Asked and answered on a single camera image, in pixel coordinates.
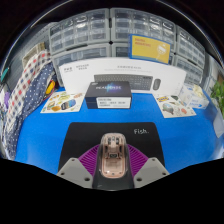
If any teal wall-hung object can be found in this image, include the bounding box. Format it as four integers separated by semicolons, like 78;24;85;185
0;66;11;83

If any red blue checkered cloth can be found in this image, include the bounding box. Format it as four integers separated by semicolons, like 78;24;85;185
4;49;53;134

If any white woven basket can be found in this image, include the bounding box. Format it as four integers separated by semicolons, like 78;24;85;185
21;41;46;69

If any purple object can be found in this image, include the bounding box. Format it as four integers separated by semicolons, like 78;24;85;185
2;91;11;109

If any white tissue pack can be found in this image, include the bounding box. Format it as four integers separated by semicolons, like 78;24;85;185
178;83;210;110

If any black mouse pad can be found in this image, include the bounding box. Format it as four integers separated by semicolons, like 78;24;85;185
58;121;166;191

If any white keyboard packaging box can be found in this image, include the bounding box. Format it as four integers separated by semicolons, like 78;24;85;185
59;57;188;98

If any green potted plant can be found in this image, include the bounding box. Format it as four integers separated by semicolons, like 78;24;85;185
209;79;224;118

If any illustrated sticker sheet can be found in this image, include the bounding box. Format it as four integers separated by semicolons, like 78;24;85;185
39;91;85;114
153;93;198;119

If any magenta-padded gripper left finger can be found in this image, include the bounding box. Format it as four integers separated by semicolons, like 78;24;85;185
56;143;102;190

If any pink transparent computer mouse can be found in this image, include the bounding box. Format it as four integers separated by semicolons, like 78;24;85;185
99;132;128;179

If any small dark labelled box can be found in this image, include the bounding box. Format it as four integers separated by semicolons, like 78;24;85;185
84;80;133;110

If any grey small-drawer cabinet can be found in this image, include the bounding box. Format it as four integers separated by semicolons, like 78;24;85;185
48;8;111;54
172;24;206;85
109;7;178;51

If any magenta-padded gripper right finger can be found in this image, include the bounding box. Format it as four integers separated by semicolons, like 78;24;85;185
126;143;170;190

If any yellow red tool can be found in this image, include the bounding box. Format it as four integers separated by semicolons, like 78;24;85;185
44;79;56;96

